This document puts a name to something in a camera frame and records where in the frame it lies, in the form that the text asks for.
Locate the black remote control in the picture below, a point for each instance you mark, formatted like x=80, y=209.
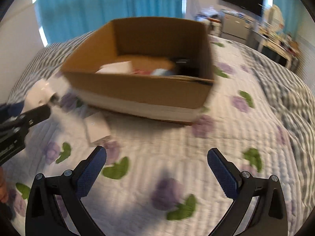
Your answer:
x=185, y=67

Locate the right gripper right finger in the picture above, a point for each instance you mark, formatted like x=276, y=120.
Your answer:
x=269, y=216

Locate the white plastic bottle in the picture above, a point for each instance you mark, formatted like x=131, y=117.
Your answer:
x=41, y=93

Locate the white rectangular box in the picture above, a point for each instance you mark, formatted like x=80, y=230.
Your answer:
x=124, y=67

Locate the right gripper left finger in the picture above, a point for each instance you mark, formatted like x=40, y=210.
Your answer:
x=43, y=216

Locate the floral quilted bedspread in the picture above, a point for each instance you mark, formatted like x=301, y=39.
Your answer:
x=260, y=116

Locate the small white flat box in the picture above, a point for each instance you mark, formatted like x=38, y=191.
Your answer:
x=97, y=129

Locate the blue curtains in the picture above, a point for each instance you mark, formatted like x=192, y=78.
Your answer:
x=62, y=20

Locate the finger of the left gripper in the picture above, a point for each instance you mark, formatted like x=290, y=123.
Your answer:
x=9, y=110
x=28, y=119

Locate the brown cardboard box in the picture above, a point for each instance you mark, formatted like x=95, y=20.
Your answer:
x=149, y=43

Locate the white dressing table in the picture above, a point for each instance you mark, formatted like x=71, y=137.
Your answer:
x=277, y=52

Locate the oval vanity mirror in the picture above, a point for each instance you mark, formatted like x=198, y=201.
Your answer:
x=274, y=19

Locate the light blue round object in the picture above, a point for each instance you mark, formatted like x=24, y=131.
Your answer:
x=162, y=72

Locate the red rose card box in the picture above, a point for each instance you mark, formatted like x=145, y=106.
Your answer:
x=141, y=72

